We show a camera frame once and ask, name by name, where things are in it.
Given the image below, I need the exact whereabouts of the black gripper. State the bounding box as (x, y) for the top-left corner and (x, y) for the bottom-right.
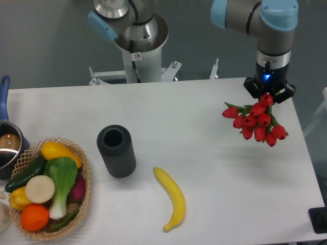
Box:
(243, 76), (296, 104)

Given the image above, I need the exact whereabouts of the red tulip bouquet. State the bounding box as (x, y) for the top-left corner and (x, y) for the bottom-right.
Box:
(222, 93), (288, 147)

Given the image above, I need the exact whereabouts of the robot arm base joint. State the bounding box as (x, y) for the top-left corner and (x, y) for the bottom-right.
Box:
(87, 1), (169, 53)

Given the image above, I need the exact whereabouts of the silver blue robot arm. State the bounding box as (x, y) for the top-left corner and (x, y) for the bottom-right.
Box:
(211, 0), (298, 104)

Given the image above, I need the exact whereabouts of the black device at edge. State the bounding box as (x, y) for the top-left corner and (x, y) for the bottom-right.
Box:
(308, 207), (326, 234)

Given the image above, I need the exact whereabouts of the yellow banana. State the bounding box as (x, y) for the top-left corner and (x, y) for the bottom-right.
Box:
(153, 167), (186, 232)

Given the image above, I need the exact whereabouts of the dark grey ribbed vase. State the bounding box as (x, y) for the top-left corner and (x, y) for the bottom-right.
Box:
(97, 125), (136, 178)

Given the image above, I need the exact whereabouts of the purple red vegetable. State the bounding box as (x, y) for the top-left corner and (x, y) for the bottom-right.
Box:
(70, 173), (86, 201)

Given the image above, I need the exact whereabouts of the green bok choy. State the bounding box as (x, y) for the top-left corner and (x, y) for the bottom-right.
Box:
(44, 157), (78, 219)

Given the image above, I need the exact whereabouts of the yellow squash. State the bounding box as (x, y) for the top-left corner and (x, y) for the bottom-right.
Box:
(41, 141), (82, 168)

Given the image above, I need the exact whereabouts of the green bean pod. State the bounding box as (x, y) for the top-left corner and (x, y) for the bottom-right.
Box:
(46, 208), (80, 233)

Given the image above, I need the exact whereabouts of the woven wicker basket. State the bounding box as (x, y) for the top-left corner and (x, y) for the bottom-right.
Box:
(10, 137), (91, 241)

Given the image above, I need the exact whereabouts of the green cucumber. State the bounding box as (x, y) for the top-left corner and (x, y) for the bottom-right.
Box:
(5, 154), (48, 193)

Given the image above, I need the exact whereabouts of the white round radish slice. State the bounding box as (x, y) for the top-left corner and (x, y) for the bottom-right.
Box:
(25, 175), (55, 204)

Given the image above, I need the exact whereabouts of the orange fruit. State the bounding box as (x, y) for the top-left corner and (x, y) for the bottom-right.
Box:
(20, 204), (50, 231)

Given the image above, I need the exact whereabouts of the yellow bell pepper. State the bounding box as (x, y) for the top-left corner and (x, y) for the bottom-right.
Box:
(9, 186), (32, 211)

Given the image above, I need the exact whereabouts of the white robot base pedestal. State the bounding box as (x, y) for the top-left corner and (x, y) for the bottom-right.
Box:
(89, 47), (182, 85)

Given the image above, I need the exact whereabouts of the blue handled saucepan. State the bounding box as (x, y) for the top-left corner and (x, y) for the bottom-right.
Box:
(1, 76), (30, 180)

